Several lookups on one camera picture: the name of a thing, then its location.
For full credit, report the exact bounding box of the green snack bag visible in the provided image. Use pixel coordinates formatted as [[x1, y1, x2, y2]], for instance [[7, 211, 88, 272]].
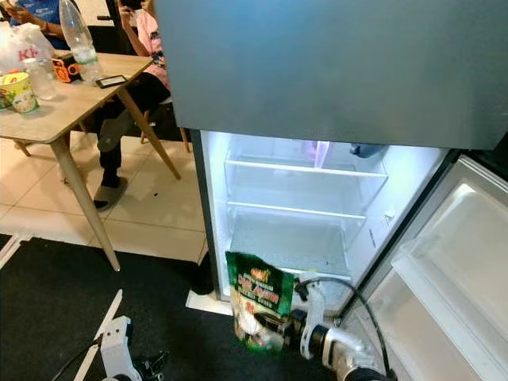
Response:
[[225, 251, 297, 356]]

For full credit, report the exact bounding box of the purple fridge light cover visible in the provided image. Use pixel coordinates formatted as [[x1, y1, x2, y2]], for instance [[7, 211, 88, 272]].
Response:
[[302, 139, 333, 169]]

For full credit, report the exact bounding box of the black smartphone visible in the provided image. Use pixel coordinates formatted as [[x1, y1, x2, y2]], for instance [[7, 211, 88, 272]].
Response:
[[95, 75, 129, 89]]

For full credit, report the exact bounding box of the large clear water bottle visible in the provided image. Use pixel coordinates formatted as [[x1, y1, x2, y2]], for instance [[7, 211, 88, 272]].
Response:
[[59, 0, 105, 84]]

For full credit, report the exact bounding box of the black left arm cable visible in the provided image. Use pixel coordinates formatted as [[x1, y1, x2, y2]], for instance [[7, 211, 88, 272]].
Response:
[[50, 337, 104, 381]]

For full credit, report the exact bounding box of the person in pink shirt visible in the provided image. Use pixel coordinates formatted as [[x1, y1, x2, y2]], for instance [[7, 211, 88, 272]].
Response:
[[91, 0, 171, 211]]

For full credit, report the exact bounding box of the orange black box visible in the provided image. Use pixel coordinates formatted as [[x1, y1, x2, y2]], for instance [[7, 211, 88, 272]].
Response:
[[51, 54, 83, 84]]

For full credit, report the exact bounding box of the white floor tape strip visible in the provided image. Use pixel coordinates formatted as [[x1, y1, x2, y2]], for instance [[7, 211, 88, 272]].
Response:
[[71, 290, 124, 381]]

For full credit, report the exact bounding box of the light wooden table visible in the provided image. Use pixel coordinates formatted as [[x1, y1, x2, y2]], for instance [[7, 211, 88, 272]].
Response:
[[0, 52, 182, 272]]

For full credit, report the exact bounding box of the dark blue thermostat housing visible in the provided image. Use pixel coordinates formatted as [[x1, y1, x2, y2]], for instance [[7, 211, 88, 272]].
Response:
[[349, 141, 390, 160]]

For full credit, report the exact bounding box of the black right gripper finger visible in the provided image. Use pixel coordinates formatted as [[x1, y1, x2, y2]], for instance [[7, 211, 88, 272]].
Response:
[[250, 314, 287, 337]]

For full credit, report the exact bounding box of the dark grey floor mat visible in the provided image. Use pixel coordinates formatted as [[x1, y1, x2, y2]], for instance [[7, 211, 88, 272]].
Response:
[[0, 238, 350, 381]]

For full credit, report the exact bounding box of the glass fridge shelf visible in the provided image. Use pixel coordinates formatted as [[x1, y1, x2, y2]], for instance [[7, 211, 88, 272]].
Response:
[[224, 157, 390, 179], [226, 198, 368, 221]]

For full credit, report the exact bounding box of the black fridge foot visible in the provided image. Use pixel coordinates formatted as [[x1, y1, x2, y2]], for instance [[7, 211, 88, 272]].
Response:
[[194, 252, 215, 296]]

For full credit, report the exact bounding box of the person in blue shirt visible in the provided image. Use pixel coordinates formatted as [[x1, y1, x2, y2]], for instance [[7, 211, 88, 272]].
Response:
[[4, 0, 64, 29]]

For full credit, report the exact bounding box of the grey freezer door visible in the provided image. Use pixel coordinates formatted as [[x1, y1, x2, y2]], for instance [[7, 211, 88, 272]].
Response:
[[155, 0, 508, 152]]

